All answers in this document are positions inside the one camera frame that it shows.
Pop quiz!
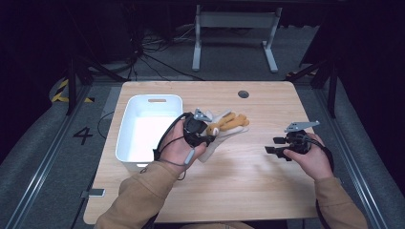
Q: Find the person's left hand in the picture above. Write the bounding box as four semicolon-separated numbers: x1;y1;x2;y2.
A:
159;120;208;176

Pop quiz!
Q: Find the grey metal floor rail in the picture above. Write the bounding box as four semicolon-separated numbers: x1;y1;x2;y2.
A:
3;85;94;229
313;88;390;229

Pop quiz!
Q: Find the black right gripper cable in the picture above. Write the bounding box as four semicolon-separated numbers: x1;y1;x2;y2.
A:
305;135;336;229

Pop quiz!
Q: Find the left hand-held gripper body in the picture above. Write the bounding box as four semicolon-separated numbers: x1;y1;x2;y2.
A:
182;107;213;149

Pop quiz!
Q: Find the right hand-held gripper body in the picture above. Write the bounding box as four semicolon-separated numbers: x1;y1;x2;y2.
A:
284;120;321;156

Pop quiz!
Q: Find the white metal desk frame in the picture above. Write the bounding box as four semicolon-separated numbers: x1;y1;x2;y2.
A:
191;4;284;73

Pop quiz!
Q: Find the bundle of black floor cables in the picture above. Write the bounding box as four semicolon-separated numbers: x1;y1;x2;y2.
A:
126;25;205;82

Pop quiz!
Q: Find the black metal stand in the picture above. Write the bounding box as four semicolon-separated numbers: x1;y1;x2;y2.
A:
284;56;339;119
65;54;129;116

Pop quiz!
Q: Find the thin black cable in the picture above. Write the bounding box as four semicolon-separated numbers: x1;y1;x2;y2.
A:
96;110;116;140

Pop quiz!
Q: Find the yellow black hazard tape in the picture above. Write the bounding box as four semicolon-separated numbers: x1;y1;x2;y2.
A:
51;78;96;104

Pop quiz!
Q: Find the person's right hand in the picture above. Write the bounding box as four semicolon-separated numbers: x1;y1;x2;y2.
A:
283;133;335;182

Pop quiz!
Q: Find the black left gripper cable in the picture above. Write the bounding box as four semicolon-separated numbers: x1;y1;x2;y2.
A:
152;112;192;162

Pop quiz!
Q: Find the small silver table clip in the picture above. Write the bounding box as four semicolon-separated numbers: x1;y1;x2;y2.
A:
80;188;106;199

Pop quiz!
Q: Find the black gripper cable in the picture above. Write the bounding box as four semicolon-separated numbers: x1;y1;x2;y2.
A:
152;112;192;162
305;135;336;229

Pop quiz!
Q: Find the white plastic bin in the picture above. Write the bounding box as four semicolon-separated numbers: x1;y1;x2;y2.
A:
115;94;184;173

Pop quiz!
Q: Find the grey wrist strap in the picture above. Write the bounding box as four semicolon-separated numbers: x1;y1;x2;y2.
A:
139;147;196;182

